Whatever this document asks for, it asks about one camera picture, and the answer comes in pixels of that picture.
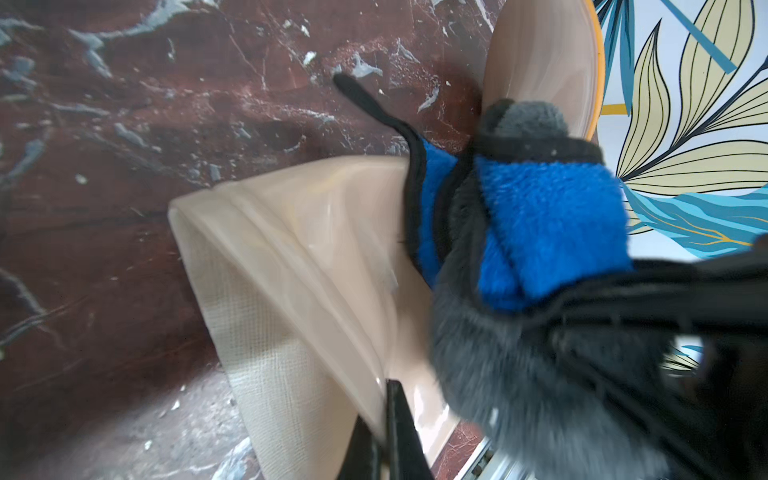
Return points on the beige rubber boot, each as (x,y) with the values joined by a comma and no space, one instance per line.
(304,281)

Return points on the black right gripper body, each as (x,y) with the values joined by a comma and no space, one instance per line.
(729,379)

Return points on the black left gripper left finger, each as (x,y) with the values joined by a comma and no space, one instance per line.
(362,460)

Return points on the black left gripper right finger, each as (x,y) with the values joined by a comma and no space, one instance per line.
(405,454)

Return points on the aluminium mounting rail frame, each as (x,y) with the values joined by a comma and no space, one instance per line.
(485,463)

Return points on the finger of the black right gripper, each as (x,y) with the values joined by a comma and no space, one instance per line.
(725,296)

